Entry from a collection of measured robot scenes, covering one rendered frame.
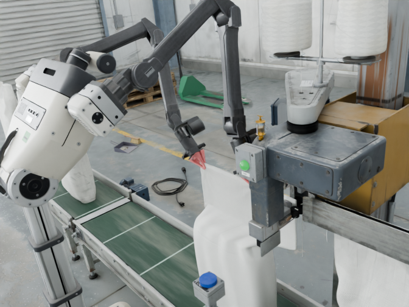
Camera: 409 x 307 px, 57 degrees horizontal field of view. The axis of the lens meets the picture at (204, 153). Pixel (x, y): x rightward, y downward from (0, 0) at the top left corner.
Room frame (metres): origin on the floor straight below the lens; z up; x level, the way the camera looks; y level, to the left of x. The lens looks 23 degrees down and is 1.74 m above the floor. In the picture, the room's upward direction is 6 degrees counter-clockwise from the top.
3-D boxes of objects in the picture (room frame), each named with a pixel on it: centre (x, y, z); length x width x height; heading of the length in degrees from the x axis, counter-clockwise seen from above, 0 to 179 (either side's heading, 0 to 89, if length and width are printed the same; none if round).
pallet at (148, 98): (6.93, 1.11, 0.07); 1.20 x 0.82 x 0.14; 127
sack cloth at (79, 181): (2.66, 1.01, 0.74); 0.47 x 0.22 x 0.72; 37
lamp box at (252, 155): (0.97, -0.13, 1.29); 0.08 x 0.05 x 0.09; 39
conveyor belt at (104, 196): (3.23, 1.46, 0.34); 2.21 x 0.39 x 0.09; 39
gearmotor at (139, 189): (2.68, 0.61, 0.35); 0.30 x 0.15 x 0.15; 39
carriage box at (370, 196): (1.21, -0.55, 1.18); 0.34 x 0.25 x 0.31; 129
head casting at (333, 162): (0.97, -0.31, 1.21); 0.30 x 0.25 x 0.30; 39
